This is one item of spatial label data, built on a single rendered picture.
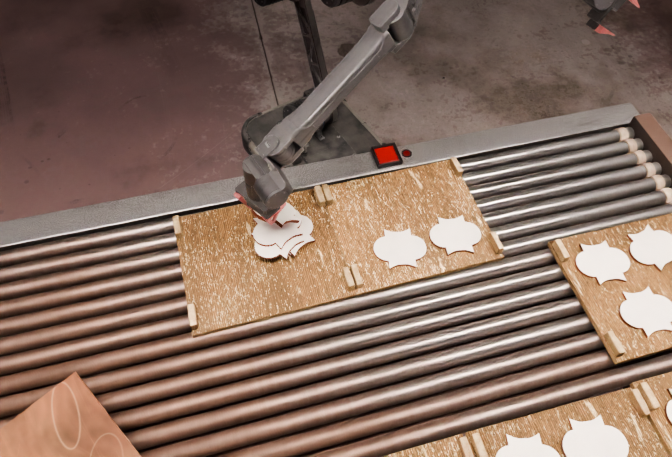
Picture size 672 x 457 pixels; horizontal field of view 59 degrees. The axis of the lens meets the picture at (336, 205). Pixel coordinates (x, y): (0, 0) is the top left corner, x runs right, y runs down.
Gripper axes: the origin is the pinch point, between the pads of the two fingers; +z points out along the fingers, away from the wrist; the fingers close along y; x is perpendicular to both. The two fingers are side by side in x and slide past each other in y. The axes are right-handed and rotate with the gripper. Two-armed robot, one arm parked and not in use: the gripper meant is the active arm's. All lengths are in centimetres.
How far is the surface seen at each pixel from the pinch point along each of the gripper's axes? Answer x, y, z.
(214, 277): -17.0, -1.2, 11.1
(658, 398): 29, 97, 12
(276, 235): 0.8, 3.6, 7.4
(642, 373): 33, 92, 14
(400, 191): 36.6, 17.4, 12.0
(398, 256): 18.5, 30.2, 10.8
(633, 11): 315, 7, 110
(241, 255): -7.9, -0.8, 11.3
